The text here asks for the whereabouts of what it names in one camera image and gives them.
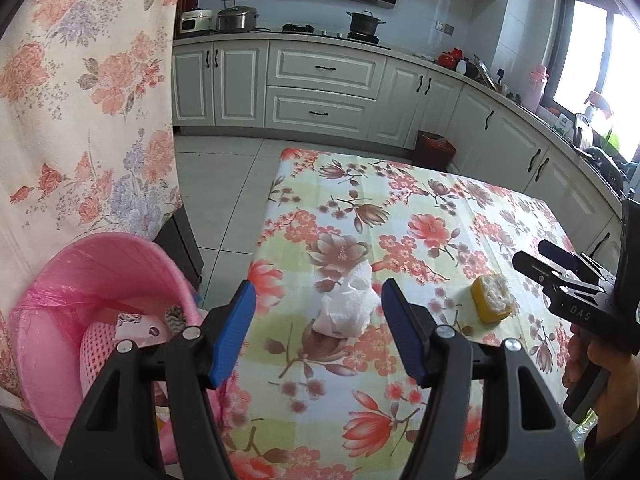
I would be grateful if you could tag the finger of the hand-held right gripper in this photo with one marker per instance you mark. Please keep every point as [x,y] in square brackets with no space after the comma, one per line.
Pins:
[530,262]
[557,254]

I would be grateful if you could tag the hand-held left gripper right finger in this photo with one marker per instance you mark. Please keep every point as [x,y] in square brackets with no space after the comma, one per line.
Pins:
[402,330]

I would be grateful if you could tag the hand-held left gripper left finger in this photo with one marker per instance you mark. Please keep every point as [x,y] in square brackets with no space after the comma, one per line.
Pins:
[232,330]

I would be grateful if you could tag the yellow sponge with white top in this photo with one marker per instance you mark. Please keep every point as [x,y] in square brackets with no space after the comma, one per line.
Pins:
[492,292]

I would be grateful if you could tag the white tissue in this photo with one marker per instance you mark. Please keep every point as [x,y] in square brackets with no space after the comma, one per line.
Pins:
[350,305]

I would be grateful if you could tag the green white striped cloth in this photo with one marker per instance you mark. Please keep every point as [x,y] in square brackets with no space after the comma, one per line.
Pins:
[175,316]

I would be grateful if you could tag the paper cup dark floral print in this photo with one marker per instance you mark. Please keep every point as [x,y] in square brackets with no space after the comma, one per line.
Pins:
[137,325]

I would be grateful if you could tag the pink foam fruit net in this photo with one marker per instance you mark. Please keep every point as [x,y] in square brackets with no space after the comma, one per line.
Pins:
[100,355]

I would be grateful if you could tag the pink lined trash bin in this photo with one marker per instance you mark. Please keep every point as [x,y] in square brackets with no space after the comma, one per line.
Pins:
[100,270]

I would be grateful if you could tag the person's right hand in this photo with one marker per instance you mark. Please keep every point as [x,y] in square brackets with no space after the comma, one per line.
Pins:
[615,380]

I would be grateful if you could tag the dark chair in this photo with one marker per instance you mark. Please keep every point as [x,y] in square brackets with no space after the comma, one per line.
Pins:
[180,245]

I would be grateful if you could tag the dark sink fixture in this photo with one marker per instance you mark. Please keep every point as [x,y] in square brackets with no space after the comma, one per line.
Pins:
[605,162]

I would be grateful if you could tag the floral tablecloth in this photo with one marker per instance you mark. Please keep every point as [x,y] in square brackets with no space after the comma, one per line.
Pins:
[425,200]

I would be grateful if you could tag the white green carton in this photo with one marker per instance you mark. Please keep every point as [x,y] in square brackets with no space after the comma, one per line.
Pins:
[564,126]

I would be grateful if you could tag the red floor bin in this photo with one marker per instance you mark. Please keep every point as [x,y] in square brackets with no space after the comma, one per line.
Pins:
[434,152]

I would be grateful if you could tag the pink thermos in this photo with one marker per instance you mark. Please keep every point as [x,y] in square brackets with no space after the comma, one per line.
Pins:
[534,90]

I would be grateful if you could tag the steel pan lid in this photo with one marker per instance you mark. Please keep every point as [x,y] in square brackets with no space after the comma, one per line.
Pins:
[485,72]

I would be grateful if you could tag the kitchen window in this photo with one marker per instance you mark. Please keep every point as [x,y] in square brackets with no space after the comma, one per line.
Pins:
[595,60]

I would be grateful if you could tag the small white jar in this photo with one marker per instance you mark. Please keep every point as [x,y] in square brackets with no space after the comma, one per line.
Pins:
[462,66]

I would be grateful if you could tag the red kettle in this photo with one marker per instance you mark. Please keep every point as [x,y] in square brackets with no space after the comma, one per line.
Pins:
[450,58]

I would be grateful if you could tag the white lower kitchen cabinets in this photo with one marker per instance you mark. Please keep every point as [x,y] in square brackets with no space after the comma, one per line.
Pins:
[325,67]

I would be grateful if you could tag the floral curtain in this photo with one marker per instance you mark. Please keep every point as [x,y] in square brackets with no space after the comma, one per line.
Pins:
[85,85]

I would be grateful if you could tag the black cooking pot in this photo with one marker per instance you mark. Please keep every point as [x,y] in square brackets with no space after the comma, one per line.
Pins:
[365,24]

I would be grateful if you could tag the black gas stove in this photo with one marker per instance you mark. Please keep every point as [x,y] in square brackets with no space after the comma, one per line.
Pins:
[297,27]

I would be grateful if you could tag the white rice cooker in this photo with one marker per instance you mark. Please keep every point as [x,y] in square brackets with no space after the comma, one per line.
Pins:
[196,22]

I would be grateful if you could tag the silver pressure cooker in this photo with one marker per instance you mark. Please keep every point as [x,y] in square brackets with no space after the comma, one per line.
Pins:
[236,20]

